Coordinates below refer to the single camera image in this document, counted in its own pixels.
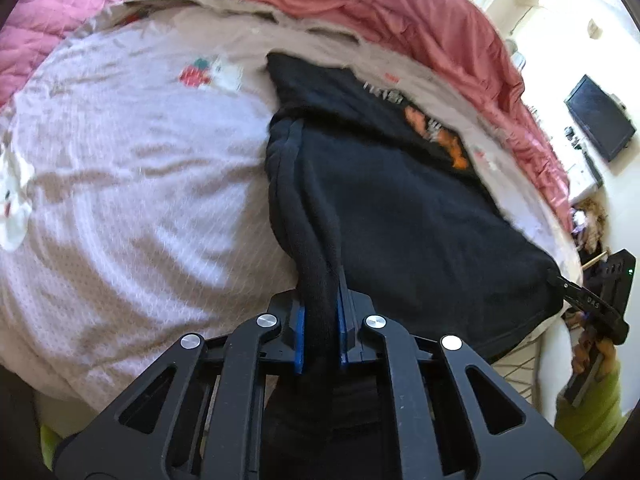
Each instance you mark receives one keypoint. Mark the black sweatshirt with orange cuffs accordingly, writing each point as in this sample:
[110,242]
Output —
[400,210]

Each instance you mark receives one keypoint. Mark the person's right hand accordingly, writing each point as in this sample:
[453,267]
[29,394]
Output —
[582,350]

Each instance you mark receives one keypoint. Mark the pink quilted blanket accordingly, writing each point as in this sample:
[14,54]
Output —
[45,20]

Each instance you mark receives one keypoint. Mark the person's right forearm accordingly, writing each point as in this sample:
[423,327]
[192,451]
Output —
[595,425]

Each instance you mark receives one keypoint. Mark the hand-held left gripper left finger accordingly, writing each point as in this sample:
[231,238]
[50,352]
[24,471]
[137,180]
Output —
[299,340]

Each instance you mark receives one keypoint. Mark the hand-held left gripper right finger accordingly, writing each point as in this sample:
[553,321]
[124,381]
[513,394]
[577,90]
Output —
[344,340]

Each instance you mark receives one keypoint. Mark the green fleece jacket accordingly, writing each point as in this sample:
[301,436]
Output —
[50,445]

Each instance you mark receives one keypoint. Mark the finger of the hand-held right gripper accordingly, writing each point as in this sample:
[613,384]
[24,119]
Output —
[592,307]

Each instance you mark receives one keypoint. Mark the coral duvet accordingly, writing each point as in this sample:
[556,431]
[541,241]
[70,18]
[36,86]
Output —
[400,5]

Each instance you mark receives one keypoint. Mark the black flat screen monitor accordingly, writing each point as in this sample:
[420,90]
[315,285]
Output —
[600,115]

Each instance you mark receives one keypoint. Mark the beige printed bed blanket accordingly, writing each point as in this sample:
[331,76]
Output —
[125,185]

